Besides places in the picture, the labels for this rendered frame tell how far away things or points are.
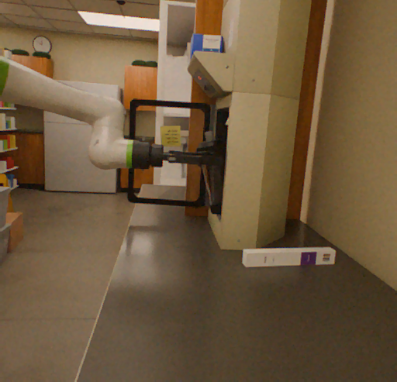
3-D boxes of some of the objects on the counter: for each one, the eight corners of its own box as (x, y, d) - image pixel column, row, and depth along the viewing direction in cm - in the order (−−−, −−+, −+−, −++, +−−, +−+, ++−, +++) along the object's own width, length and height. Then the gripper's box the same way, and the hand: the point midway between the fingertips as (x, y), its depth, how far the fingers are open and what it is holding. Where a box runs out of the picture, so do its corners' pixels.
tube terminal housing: (268, 221, 140) (290, 16, 127) (299, 252, 108) (334, -19, 95) (207, 219, 137) (222, 10, 124) (220, 249, 106) (242, -28, 92)
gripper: (150, 146, 101) (226, 151, 104) (153, 141, 122) (215, 146, 125) (149, 171, 103) (224, 176, 105) (151, 162, 124) (214, 166, 126)
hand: (212, 159), depth 115 cm, fingers closed on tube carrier, 9 cm apart
